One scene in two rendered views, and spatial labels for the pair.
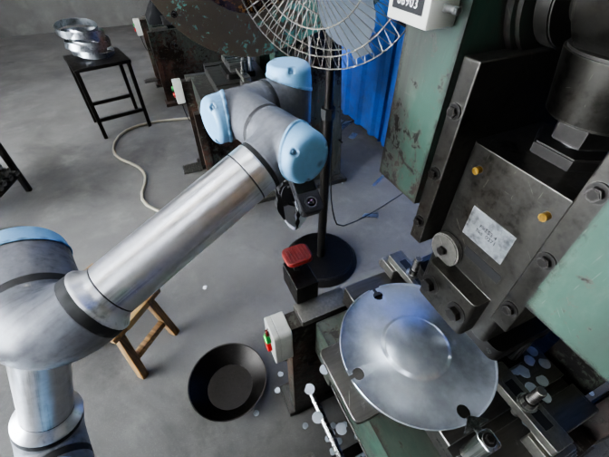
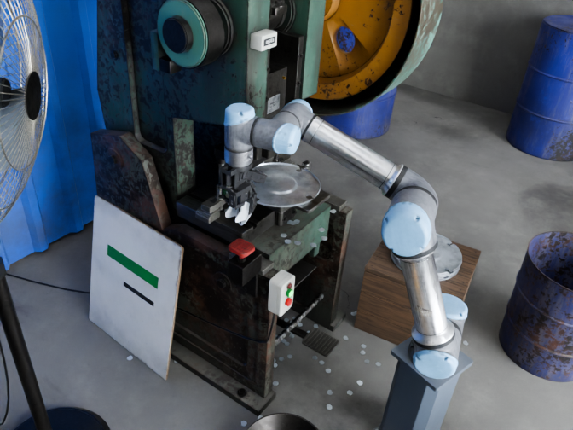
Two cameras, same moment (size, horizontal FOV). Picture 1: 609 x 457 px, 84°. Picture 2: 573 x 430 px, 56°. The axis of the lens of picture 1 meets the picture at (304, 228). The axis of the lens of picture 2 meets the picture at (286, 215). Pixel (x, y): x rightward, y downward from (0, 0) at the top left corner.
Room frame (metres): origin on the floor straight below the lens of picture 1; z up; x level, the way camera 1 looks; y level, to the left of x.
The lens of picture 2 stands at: (1.15, 1.16, 1.75)
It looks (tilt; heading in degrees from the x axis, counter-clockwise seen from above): 34 degrees down; 237
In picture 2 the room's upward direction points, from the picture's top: 4 degrees clockwise
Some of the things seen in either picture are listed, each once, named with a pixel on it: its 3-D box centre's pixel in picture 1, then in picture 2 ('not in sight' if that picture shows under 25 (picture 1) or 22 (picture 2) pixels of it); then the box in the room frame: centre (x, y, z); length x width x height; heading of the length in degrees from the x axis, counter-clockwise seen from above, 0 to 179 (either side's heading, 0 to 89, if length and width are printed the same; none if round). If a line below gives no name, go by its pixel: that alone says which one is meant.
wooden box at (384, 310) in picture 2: not in sight; (416, 289); (-0.33, -0.04, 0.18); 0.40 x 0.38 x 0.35; 122
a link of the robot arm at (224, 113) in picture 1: (245, 115); (278, 133); (0.51, 0.09, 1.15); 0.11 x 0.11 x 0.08; 38
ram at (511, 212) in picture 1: (502, 238); (261, 107); (0.35, -0.29, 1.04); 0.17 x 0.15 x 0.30; 115
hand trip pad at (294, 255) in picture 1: (297, 263); (241, 255); (0.57, 0.02, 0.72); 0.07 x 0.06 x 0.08; 115
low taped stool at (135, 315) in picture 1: (118, 321); not in sight; (0.73, 0.76, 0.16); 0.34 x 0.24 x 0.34; 68
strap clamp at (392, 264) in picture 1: (411, 269); (218, 197); (0.52, -0.26, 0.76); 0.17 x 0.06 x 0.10; 25
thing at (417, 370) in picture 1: (415, 345); (278, 183); (0.31, -0.21, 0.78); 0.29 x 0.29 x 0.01
